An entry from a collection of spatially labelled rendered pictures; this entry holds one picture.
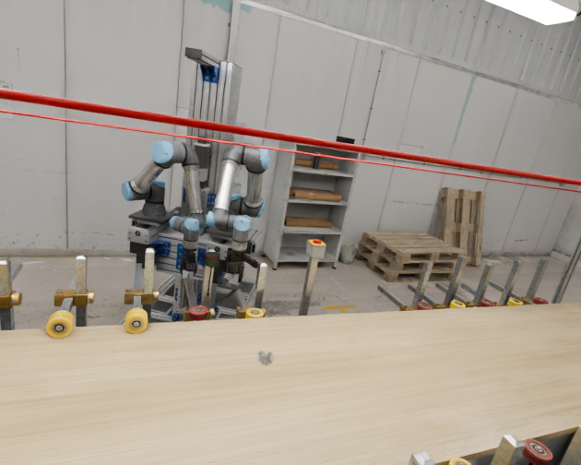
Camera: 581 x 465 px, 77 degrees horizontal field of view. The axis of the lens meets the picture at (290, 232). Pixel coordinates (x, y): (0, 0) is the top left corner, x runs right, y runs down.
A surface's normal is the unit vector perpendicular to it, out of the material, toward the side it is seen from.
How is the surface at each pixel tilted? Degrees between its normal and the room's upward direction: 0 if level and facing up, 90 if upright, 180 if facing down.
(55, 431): 0
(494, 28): 90
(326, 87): 90
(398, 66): 90
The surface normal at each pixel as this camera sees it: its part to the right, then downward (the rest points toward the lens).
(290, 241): 0.39, 0.33
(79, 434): 0.17, -0.94
